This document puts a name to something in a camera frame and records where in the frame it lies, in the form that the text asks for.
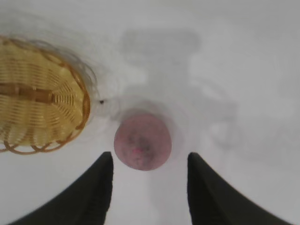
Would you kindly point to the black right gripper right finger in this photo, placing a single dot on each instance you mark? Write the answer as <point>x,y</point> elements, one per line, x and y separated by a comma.
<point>218,201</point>

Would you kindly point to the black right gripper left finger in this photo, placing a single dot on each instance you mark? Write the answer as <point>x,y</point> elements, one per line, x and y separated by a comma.
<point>79,199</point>

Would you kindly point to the yellow woven plastic basket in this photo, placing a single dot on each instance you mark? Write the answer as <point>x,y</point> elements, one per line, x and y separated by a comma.
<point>39,93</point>

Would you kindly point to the pink peach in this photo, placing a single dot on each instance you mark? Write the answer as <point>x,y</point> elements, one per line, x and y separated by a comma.
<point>143,140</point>

